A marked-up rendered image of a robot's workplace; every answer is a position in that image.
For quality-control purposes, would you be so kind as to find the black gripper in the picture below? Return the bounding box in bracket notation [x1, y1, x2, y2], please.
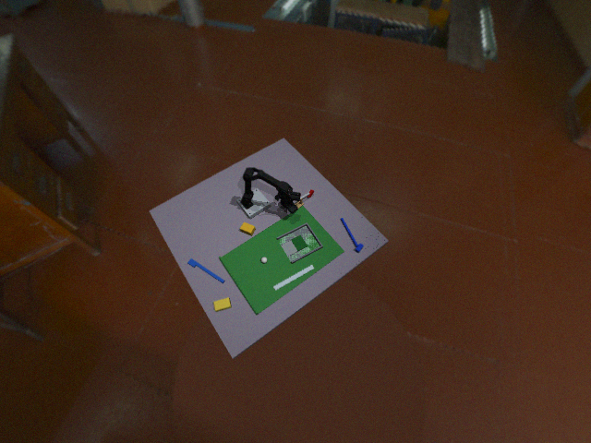
[275, 194, 298, 214]

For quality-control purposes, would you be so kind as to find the pale grey flat bar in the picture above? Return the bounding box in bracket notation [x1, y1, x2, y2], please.
[273, 265, 314, 291]

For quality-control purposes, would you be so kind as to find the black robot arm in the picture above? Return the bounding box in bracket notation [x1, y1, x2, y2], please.
[240, 167, 301, 209]

